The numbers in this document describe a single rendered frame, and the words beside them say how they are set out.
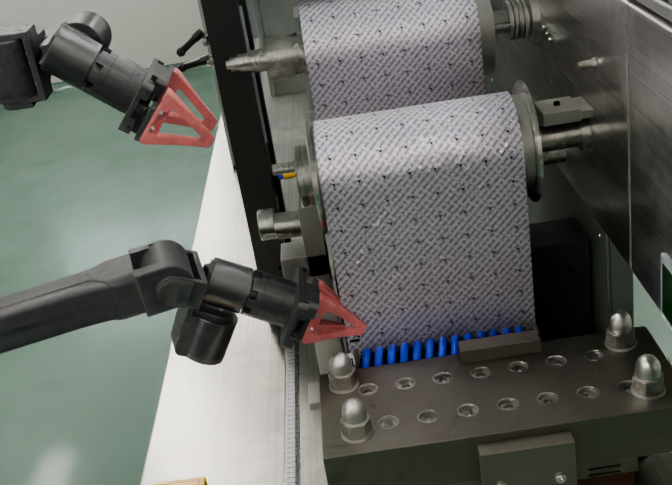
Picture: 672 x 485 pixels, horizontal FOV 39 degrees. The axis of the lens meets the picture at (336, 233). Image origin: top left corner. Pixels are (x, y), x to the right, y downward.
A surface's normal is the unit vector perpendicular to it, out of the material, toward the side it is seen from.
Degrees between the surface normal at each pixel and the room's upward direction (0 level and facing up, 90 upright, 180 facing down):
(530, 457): 90
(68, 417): 0
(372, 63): 92
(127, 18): 90
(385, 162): 69
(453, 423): 0
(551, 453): 90
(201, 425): 0
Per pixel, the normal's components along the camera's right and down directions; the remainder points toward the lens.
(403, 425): -0.15, -0.89
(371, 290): 0.04, 0.43
